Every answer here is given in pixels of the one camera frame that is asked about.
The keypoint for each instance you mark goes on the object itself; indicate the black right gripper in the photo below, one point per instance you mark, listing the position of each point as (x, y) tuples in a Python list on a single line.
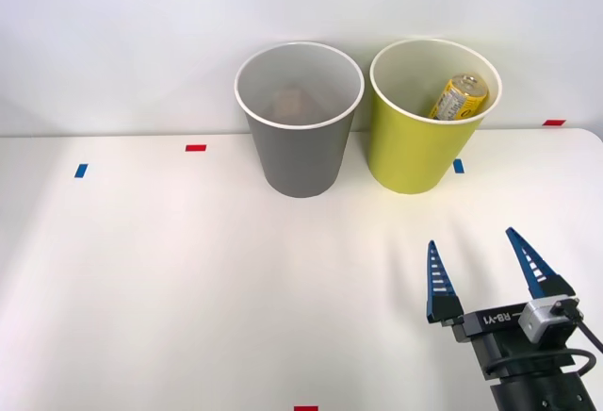
[(499, 335)]

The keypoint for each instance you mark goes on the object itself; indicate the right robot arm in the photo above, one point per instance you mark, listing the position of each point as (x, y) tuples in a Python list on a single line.
[(542, 397)]

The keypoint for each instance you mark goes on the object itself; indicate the yellow-green plastic waste bin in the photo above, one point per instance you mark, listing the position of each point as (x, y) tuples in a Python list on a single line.
[(410, 156)]

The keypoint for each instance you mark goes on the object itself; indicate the yellow drink can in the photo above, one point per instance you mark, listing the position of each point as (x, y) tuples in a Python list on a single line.
[(459, 97)]

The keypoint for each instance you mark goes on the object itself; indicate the grey plastic waste bin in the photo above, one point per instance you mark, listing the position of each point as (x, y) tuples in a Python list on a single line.
[(297, 161)]

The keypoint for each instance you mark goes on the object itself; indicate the brownish bottle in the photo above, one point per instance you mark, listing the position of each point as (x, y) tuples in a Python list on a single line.
[(288, 102)]

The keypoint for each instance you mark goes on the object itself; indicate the pale grey wrist camera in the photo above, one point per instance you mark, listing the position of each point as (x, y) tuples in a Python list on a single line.
[(534, 321)]

